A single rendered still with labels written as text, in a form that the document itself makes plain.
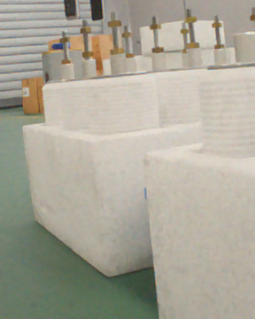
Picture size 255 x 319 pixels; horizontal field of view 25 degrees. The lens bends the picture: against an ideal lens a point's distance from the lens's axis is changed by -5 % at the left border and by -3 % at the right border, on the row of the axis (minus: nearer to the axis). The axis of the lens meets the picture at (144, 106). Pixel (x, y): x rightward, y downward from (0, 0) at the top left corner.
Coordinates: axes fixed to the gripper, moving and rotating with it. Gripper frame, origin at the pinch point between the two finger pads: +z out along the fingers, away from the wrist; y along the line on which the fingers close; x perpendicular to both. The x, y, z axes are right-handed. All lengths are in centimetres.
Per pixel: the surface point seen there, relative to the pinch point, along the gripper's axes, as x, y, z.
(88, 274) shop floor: 7.8, 17.0, 35.6
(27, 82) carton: -284, -307, 10
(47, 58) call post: -22.0, -16.6, 5.7
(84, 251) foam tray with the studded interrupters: 4.4, 12.9, 33.9
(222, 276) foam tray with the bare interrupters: 35, 35, 27
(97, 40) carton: -230, -343, -19
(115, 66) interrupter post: 9.8, 8.1, 9.2
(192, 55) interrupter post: 16.6, -1.5, 8.6
